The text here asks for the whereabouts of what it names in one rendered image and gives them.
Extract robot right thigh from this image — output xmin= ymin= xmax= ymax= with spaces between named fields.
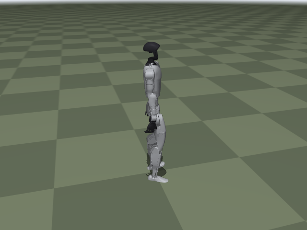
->
xmin=150 ymin=113 xmax=166 ymax=151

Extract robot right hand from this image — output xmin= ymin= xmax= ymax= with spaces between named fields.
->
xmin=145 ymin=116 xmax=157 ymax=133

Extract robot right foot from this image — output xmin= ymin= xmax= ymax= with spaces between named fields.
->
xmin=148 ymin=174 xmax=168 ymax=183

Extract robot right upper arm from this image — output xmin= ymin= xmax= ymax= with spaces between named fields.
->
xmin=144 ymin=69 xmax=157 ymax=99

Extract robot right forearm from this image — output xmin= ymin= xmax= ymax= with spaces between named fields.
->
xmin=148 ymin=94 xmax=157 ymax=121

